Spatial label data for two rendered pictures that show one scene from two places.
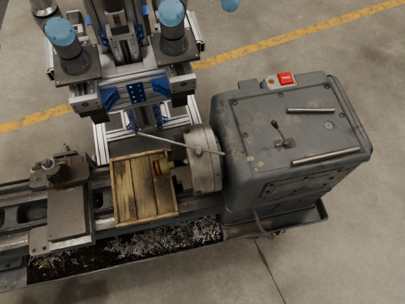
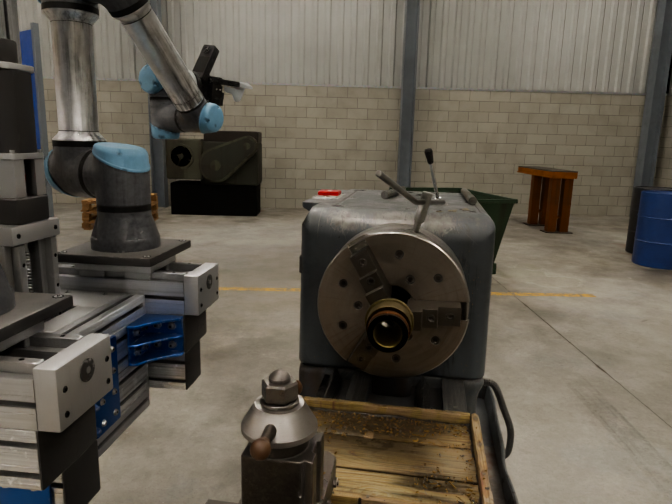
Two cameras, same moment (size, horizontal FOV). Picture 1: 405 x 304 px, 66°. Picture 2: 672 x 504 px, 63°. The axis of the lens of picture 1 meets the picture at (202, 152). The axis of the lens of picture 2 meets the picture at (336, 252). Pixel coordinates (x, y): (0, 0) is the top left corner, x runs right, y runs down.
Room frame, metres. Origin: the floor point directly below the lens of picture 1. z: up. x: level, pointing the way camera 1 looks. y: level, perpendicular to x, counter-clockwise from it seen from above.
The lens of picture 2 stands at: (0.26, 1.11, 1.42)
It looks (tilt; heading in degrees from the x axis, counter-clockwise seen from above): 12 degrees down; 293
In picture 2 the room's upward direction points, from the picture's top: 1 degrees clockwise
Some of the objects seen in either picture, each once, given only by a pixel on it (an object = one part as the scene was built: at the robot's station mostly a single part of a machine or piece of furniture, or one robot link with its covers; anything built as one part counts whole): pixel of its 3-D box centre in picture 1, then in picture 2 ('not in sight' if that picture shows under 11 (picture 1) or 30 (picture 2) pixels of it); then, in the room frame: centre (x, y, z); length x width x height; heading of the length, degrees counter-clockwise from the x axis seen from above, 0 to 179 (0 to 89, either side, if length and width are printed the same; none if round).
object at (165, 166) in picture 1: (164, 166); (388, 324); (0.55, 0.17, 1.08); 0.09 x 0.09 x 0.09; 16
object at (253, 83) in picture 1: (249, 88); (319, 206); (0.87, -0.20, 1.24); 0.09 x 0.08 x 0.03; 104
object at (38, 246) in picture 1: (60, 201); not in sight; (0.43, 0.68, 0.90); 0.47 x 0.30 x 0.06; 14
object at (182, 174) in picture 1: (185, 181); (437, 313); (0.48, 0.07, 1.08); 0.12 x 0.11 x 0.05; 14
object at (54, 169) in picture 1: (49, 165); (279, 415); (0.51, 0.65, 1.13); 0.08 x 0.08 x 0.03
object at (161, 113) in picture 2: not in sight; (169, 118); (1.28, -0.11, 1.46); 0.11 x 0.08 x 0.11; 175
